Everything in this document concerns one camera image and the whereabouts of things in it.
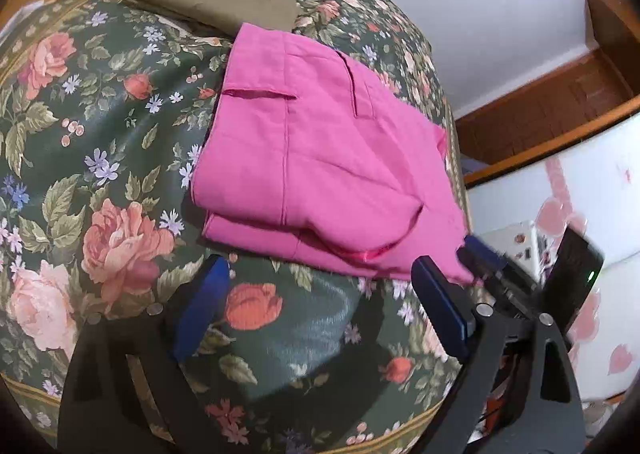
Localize dark green floral blanket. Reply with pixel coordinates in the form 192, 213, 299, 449
0, 0, 474, 454

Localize white wardrobe with pink flowers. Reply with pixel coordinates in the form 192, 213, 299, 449
464, 110, 640, 406

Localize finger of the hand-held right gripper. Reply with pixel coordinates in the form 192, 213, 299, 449
456, 234, 544, 323

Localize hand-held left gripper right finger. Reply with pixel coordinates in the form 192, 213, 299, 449
411, 256, 589, 454

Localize pink pants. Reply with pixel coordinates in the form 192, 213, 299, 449
189, 22, 479, 285

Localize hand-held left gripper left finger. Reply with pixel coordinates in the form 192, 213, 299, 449
57, 254, 232, 454

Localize white box with stickers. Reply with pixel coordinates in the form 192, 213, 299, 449
479, 220, 547, 286

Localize brown wooden cabinet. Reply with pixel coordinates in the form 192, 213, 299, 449
454, 0, 640, 188

